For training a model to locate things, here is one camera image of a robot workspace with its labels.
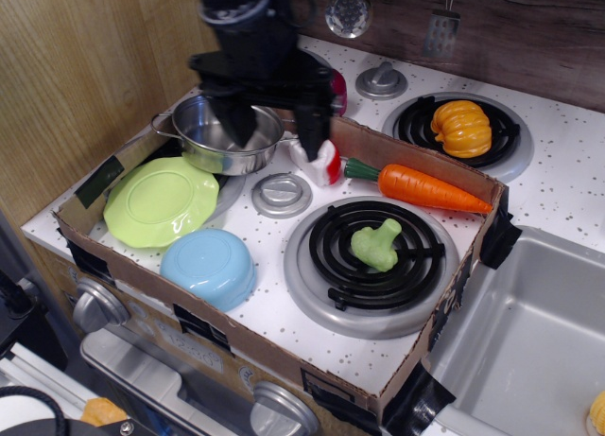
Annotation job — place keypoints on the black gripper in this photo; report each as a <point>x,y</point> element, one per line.
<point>259,62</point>

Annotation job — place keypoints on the green toy broccoli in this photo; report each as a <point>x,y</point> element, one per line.
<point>373,247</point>

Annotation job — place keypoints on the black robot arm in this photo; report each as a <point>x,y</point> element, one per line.
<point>246,1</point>

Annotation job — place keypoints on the steel pot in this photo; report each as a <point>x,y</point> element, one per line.
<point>205,145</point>

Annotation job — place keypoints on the white red toy cheese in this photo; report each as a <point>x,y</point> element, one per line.
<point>324,170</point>

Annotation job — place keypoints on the red toy pepper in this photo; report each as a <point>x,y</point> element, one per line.
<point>339,90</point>

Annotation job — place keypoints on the front grey stove knob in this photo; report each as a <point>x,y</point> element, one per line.
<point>281,195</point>

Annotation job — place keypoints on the grey stove knob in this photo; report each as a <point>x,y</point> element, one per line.
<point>281,195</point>
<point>381,83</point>

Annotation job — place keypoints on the back grey stove knob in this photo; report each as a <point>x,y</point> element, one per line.
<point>381,83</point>

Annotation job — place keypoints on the hanging steel strainer ladle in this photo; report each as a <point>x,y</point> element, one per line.
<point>348,19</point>

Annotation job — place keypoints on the orange toy carrot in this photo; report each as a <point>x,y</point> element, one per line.
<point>409,185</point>

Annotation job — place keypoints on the back right black burner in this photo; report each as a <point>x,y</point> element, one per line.
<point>501,133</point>

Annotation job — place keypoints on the black burner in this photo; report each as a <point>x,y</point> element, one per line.
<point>337,290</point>
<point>501,133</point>

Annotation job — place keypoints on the green plastic plate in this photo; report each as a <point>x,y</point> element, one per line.
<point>159,202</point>

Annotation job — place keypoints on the blue plastic bowl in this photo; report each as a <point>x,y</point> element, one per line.
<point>214,265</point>

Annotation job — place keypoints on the front right black burner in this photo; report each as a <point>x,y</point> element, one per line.
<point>337,290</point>

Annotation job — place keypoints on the yellow toy pumpkin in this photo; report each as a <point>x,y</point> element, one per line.
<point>462,128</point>

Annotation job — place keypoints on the hanging steel spatula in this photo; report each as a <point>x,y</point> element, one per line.
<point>442,31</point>

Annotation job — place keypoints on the left oven knob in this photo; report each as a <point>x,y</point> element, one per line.
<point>97,307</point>

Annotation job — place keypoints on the oven knob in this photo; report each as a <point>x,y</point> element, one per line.
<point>276,411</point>
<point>97,307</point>

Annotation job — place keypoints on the right oven knob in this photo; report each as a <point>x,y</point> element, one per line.
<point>276,411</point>

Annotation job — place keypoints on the cardboard fence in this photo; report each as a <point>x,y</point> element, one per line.
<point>346,375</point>

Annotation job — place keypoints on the grey sink basin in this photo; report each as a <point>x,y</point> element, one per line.
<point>524,354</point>

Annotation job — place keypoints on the orange toy bottom left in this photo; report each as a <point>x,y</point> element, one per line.
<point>101,411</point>

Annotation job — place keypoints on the yellow toy in sink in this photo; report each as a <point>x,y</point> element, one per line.
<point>595,420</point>

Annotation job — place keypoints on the oven door handle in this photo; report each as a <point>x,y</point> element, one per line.
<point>173,397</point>

